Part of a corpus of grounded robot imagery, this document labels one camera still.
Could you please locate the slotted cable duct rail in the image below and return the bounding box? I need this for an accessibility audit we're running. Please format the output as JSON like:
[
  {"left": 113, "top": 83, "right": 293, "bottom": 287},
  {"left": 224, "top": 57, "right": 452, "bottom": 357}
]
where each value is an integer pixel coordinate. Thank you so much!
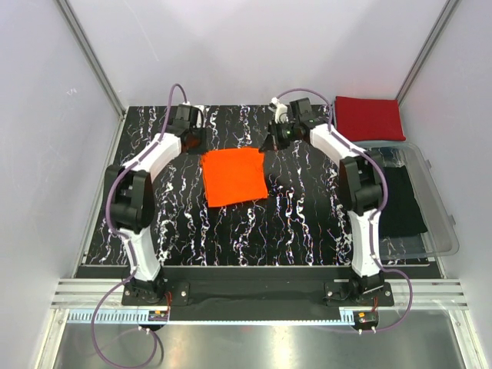
[{"left": 68, "top": 307, "right": 375, "bottom": 326}]

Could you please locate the clear plastic bin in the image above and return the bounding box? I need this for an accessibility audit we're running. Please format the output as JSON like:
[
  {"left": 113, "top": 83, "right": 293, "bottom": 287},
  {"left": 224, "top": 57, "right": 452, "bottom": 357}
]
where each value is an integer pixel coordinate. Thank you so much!
[{"left": 359, "top": 141, "right": 460, "bottom": 261}]

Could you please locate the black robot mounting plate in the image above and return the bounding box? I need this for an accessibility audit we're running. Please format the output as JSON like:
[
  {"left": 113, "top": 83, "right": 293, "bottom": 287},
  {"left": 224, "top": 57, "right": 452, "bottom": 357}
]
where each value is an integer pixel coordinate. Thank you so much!
[{"left": 122, "top": 280, "right": 395, "bottom": 308}]

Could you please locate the right aluminium frame post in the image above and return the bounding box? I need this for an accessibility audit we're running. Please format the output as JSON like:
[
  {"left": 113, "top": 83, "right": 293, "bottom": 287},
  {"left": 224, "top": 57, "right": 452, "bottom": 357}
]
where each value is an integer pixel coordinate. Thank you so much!
[{"left": 395, "top": 0, "right": 461, "bottom": 106}]

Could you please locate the black folded t-shirt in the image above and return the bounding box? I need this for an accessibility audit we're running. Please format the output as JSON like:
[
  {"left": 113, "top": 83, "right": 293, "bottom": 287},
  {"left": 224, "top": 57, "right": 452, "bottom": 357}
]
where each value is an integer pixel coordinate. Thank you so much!
[{"left": 379, "top": 166, "right": 427, "bottom": 238}]

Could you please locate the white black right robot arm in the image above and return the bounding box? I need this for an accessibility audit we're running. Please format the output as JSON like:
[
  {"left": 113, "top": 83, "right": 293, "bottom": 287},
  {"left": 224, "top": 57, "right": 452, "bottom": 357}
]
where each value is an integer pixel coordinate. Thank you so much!
[{"left": 259, "top": 98, "right": 389, "bottom": 305}]

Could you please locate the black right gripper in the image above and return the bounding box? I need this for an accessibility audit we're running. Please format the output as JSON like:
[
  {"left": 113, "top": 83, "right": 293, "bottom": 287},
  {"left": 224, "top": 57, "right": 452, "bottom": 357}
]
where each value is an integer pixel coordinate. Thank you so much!
[{"left": 259, "top": 120, "right": 299, "bottom": 154}]

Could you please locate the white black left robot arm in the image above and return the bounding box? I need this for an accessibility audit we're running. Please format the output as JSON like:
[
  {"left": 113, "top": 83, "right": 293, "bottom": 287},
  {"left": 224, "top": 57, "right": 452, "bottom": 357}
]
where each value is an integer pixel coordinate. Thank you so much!
[{"left": 104, "top": 102, "right": 207, "bottom": 304}]

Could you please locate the aluminium extrusion rail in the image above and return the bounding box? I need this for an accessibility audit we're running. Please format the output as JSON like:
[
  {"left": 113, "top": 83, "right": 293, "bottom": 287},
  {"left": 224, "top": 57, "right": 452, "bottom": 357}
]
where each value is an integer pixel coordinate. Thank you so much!
[{"left": 51, "top": 279, "right": 468, "bottom": 311}]

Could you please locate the orange t-shirt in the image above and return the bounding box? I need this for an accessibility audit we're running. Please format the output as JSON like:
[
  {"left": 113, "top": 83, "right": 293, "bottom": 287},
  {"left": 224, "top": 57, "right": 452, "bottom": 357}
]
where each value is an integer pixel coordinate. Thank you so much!
[{"left": 201, "top": 148, "right": 268, "bottom": 208}]

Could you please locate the left aluminium frame post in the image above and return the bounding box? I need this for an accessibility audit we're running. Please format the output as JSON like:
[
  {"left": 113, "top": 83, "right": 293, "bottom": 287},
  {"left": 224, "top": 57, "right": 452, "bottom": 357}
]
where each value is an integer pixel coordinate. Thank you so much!
[{"left": 54, "top": 0, "right": 127, "bottom": 118}]

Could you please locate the aluminium frame post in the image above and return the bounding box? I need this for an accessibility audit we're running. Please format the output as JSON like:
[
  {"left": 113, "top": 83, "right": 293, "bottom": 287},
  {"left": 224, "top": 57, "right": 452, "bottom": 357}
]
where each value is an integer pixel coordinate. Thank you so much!
[
  {"left": 54, "top": 0, "right": 127, "bottom": 118},
  {"left": 395, "top": 0, "right": 461, "bottom": 106}
]

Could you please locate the red folded t-shirt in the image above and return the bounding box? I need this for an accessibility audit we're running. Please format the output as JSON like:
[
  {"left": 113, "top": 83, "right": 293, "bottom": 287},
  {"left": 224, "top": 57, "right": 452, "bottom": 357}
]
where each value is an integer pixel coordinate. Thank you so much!
[{"left": 334, "top": 96, "right": 406, "bottom": 141}]

